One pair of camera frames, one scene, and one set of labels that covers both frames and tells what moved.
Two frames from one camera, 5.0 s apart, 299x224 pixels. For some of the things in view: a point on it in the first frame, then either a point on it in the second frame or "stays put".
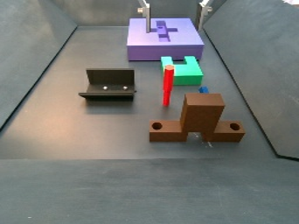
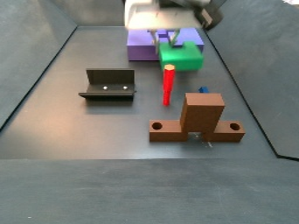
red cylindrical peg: x=167 y=84 stays put
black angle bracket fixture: x=109 y=85 stays put
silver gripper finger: x=144 y=10 → x=155 y=15
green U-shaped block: x=185 y=73 → x=185 y=57
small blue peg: x=203 y=89 stays put
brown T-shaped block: x=200 y=112 stays put
